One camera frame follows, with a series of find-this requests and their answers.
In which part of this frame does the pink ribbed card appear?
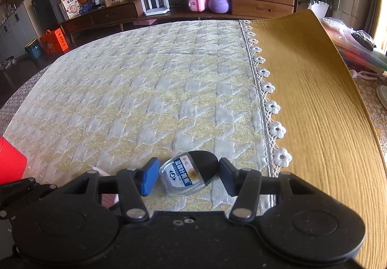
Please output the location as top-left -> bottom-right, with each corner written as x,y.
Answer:
90,166 -> 120,209

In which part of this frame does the black clear round case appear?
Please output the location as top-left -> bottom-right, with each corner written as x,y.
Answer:
159,150 -> 219,196

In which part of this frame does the red metal tin box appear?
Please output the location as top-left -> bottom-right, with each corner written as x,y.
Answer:
0,137 -> 27,184

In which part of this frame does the cream quilted table mat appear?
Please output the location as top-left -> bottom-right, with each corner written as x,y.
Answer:
2,18 -> 293,217

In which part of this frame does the yellow woven placemat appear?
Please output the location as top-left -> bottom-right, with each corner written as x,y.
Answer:
251,11 -> 386,268

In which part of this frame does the orange gift bag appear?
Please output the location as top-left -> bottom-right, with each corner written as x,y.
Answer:
39,28 -> 69,54

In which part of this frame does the white round coaster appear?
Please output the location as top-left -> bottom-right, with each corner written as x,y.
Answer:
377,85 -> 387,110

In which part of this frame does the white router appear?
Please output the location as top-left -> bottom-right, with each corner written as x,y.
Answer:
140,0 -> 170,16

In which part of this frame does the blue trash bin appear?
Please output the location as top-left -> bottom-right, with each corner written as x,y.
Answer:
24,39 -> 43,60

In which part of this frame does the pink toy case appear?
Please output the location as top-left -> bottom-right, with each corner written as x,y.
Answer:
188,0 -> 207,13

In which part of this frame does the wooden tv console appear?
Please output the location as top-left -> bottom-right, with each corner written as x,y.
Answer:
60,0 -> 298,39

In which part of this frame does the black mini fridge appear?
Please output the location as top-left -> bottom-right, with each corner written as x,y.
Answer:
31,0 -> 65,32

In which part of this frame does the wooden wall cabinet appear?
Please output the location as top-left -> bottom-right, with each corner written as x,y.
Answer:
1,0 -> 41,61

